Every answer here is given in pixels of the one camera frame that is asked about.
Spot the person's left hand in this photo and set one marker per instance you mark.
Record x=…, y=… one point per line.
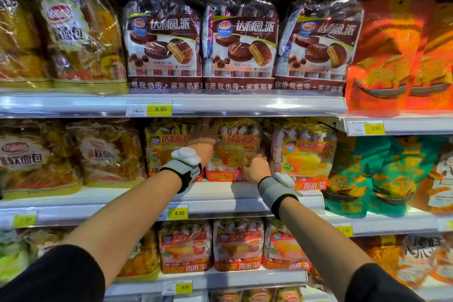
x=204, y=151

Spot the person's right hand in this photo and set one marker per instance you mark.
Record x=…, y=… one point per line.
x=257, y=172

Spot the person's left fingers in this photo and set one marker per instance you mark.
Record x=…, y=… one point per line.
x=207, y=132

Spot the person's right fingers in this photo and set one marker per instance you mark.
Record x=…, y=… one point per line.
x=255, y=162

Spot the yellow pie snack bag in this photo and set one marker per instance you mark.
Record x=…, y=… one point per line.
x=166, y=149
x=306, y=156
x=235, y=149

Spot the person's left forearm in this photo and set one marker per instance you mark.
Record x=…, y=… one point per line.
x=134, y=213

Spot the person's right forearm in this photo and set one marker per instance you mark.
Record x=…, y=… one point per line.
x=318, y=241

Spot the white store shelf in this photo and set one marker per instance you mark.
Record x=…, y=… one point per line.
x=219, y=202
x=389, y=224
x=230, y=105
x=230, y=280
x=417, y=124

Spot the grey white right wrist tracker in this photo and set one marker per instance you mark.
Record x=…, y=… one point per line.
x=276, y=192

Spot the grey white wrist tracker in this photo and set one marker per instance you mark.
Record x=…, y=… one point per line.
x=182, y=167
x=276, y=192

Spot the grey white left wrist tracker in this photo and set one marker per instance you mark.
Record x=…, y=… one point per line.
x=182, y=167

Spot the yellow white price tag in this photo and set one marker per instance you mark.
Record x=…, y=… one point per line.
x=178, y=212
x=446, y=224
x=24, y=220
x=373, y=129
x=184, y=287
x=159, y=109
x=344, y=230

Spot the red pie snack bag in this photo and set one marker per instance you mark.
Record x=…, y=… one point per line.
x=285, y=247
x=239, y=245
x=185, y=247

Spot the brown chocolate pie bag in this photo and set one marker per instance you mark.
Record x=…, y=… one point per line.
x=240, y=47
x=318, y=50
x=162, y=47

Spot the green snack pouch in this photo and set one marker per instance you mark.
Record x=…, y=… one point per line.
x=350, y=178
x=403, y=174

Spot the clear yellow bread bag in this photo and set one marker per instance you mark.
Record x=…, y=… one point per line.
x=35, y=160
x=109, y=153
x=17, y=40
x=81, y=36

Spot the small yellow pie bag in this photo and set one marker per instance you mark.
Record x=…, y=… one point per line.
x=289, y=294
x=258, y=295
x=226, y=296

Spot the yellow cake bag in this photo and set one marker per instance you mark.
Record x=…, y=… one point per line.
x=141, y=259

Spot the orange yellow snack pouch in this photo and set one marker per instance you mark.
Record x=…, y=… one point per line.
x=382, y=254

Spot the black right sleeve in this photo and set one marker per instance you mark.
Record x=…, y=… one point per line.
x=378, y=287

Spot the black sleeve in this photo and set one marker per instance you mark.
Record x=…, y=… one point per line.
x=46, y=277
x=378, y=287

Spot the white orange snack pouch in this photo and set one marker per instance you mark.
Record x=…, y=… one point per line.
x=440, y=185

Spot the dark white snack pouch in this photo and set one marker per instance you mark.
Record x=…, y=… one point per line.
x=421, y=259

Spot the small clear bread bag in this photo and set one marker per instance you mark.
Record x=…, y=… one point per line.
x=46, y=241

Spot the black left sleeve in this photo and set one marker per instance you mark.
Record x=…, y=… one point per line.
x=46, y=277

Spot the green snack bag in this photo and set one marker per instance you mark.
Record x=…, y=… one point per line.
x=12, y=259

